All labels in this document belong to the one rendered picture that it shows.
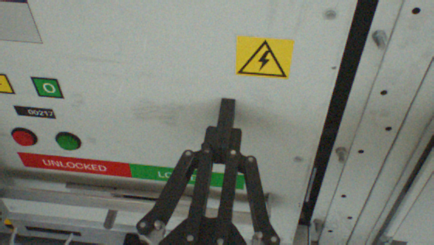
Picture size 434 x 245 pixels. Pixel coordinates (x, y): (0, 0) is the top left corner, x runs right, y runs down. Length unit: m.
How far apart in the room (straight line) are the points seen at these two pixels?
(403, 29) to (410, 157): 0.21
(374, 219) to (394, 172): 0.13
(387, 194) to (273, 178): 0.19
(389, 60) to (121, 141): 0.34
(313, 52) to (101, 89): 0.24
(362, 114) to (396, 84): 0.06
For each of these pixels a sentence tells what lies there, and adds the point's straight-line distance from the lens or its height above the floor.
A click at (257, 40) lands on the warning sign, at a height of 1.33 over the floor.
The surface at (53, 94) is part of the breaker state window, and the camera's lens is 0.55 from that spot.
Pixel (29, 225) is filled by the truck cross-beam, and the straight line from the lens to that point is 0.84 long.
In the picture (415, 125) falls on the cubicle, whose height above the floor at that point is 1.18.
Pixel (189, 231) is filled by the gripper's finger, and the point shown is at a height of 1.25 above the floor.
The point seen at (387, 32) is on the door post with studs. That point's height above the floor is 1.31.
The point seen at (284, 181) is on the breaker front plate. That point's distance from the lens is 0.60.
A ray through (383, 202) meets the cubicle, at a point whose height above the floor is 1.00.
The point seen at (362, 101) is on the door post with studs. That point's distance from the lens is 0.56.
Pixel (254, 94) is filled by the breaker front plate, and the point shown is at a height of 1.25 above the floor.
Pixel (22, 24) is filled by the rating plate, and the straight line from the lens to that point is 0.50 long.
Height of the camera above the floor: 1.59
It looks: 48 degrees down
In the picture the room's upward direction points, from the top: straight up
